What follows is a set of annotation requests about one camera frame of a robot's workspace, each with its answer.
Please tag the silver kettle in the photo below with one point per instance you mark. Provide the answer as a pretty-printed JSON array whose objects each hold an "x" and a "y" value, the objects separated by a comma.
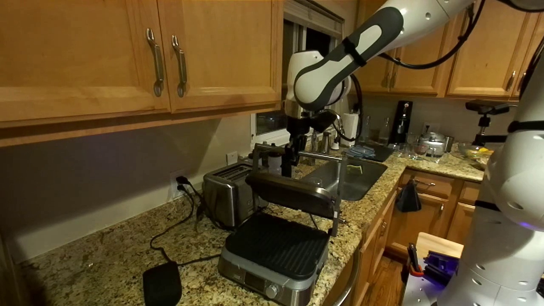
[{"x": 434, "y": 144}]

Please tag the stainless steel sink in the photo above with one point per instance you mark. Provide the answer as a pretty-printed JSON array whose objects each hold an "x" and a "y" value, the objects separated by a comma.
[{"x": 363, "y": 175}]

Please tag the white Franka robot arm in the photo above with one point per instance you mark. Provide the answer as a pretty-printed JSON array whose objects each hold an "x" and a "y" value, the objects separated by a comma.
[{"x": 324, "y": 78}]

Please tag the wooden base cabinet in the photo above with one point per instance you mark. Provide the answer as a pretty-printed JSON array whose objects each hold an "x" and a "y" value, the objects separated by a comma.
[{"x": 431, "y": 217}]

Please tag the silver toaster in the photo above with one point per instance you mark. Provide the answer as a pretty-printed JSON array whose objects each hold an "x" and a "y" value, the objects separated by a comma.
[{"x": 227, "y": 192}]

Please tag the black box purple light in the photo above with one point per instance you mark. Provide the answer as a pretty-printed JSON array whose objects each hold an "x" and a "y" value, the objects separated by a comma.
[{"x": 443, "y": 265}]

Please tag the black flat pad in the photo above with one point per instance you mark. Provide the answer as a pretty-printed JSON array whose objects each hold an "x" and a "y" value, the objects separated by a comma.
[{"x": 162, "y": 284}]

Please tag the black hanging towel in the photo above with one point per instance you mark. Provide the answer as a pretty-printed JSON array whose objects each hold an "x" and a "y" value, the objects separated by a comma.
[{"x": 409, "y": 199}]

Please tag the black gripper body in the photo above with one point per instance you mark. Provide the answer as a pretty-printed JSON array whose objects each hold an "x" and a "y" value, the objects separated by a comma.
[{"x": 298, "y": 125}]

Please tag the white paper roll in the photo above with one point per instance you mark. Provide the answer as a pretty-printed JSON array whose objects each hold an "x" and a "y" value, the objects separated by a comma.
[{"x": 351, "y": 129}]

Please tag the black sports bottle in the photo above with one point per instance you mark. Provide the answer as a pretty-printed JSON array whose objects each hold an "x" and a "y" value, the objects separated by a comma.
[{"x": 288, "y": 163}]

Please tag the wooden cutting board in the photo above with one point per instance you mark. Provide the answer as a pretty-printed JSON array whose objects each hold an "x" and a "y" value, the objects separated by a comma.
[{"x": 440, "y": 244}]

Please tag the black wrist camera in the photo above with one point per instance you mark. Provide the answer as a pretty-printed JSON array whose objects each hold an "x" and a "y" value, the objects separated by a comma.
[{"x": 324, "y": 119}]

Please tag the silver black sandwich maker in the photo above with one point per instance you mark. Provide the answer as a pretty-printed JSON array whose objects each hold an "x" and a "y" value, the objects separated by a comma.
[{"x": 278, "y": 248}]

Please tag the black camera on tripod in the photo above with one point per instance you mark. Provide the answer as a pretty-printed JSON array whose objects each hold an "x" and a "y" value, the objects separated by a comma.
[{"x": 487, "y": 108}]

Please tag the white framed window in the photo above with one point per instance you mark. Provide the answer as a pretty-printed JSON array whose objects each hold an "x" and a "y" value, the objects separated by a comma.
[{"x": 270, "y": 120}]

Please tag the bowl with fruit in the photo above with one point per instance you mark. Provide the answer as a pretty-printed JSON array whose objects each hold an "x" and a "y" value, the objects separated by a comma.
[{"x": 477, "y": 154}]

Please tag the black tall countertop appliance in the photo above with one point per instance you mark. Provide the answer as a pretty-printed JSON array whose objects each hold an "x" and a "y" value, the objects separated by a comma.
[{"x": 402, "y": 120}]

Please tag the chrome faucet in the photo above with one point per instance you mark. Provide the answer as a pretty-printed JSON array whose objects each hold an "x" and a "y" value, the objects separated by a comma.
[{"x": 315, "y": 141}]

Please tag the white wall outlet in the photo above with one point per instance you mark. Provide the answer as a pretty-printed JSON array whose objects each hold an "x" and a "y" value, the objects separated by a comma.
[{"x": 232, "y": 158}]

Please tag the dark dish mat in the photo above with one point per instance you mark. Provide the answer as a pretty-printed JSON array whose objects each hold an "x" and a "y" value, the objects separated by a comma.
[{"x": 372, "y": 153}]

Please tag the clear labelled bottle black cap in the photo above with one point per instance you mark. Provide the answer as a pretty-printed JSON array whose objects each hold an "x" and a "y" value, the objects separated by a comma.
[{"x": 276, "y": 161}]

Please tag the black wall plug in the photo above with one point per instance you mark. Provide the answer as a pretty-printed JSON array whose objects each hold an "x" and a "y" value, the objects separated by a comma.
[{"x": 181, "y": 182}]

